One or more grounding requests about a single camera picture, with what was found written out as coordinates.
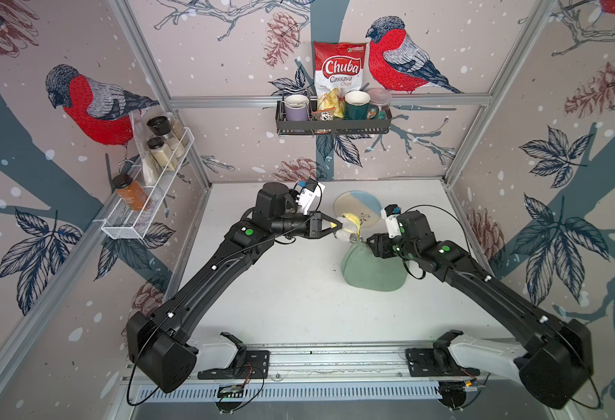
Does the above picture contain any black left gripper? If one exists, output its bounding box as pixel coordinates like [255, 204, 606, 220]
[270, 210, 342, 240]

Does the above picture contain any yellow white plush keychain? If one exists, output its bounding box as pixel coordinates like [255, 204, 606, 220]
[335, 213, 362, 243]

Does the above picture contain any green fabric bag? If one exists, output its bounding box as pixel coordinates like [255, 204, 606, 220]
[341, 241, 407, 292]

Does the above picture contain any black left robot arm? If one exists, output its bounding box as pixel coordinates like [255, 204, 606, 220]
[126, 180, 342, 394]

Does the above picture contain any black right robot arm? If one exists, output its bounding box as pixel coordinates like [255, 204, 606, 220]
[367, 205, 594, 410]

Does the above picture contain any red Chuba chips bag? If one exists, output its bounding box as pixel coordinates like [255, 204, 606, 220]
[313, 42, 367, 97]

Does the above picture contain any clear plastic bag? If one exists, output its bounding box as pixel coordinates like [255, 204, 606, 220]
[129, 110, 162, 187]

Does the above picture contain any cream and blue plate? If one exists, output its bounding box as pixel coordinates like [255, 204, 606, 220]
[334, 190, 383, 229]

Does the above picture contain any green mug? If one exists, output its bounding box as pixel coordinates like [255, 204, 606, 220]
[344, 90, 378, 120]

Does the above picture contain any purple mug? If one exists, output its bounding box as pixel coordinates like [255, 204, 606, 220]
[283, 94, 310, 122]

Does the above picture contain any yellow snack packet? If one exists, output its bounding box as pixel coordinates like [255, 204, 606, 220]
[316, 89, 344, 121]

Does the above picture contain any pink lidded jar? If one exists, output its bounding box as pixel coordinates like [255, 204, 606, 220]
[367, 87, 392, 120]

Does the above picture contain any black lid spice jar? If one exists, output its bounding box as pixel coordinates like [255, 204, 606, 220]
[147, 136, 177, 172]

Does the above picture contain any tall black lid jar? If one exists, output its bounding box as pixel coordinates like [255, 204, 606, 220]
[147, 115, 186, 159]

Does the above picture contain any orange spice jar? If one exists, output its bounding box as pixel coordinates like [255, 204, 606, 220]
[111, 174, 149, 212]

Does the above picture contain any black wall shelf basket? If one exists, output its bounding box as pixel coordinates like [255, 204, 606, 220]
[275, 99, 392, 137]

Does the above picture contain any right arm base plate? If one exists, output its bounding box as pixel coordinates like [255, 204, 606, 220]
[405, 330, 481, 377]

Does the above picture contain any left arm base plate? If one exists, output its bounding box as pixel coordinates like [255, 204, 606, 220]
[194, 332, 271, 380]

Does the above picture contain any white wire wall rack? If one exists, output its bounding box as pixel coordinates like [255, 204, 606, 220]
[101, 128, 195, 240]

